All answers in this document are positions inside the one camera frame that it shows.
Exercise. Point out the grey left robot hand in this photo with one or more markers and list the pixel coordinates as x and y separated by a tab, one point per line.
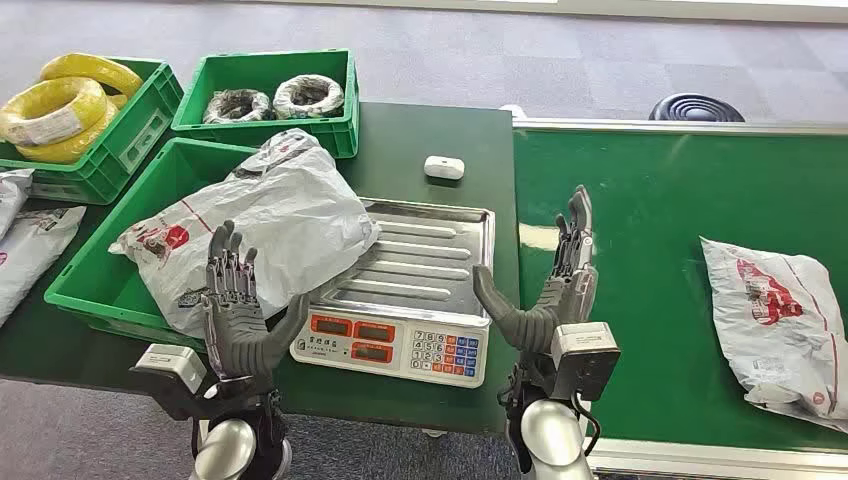
235	331

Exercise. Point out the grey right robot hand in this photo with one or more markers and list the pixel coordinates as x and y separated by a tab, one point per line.
530	328

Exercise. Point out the large grey red-printed courier package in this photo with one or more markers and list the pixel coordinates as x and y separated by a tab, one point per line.
278	212

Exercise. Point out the green conveyor belt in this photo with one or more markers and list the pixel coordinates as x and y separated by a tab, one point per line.
662	199

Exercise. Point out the flat grey courier package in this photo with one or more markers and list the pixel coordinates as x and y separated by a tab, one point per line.
26	252

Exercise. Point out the small grey courier package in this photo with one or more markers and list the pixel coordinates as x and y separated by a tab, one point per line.
10	199

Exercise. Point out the stainless steel scale tray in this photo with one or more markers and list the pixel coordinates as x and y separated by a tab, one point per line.
424	258

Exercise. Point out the white electronic scale base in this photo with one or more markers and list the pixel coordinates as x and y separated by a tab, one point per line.
397	351

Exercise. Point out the large empty-sided green plastic crate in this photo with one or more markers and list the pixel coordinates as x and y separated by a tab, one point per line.
86	278

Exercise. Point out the small white plastic device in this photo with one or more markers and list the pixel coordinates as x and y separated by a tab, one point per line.
444	167

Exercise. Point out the green crate with white label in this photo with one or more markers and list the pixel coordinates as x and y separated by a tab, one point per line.
132	146

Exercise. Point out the plain green plastic crate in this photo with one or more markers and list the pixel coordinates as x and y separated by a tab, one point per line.
265	66

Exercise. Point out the black ribbed round object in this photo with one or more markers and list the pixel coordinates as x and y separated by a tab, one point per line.
696	109

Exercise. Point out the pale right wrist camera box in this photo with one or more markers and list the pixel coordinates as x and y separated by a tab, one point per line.
583	358

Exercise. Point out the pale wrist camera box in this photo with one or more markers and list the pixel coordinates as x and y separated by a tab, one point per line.
583	358
169	363

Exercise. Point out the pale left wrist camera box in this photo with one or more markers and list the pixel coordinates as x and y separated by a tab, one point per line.
169	363

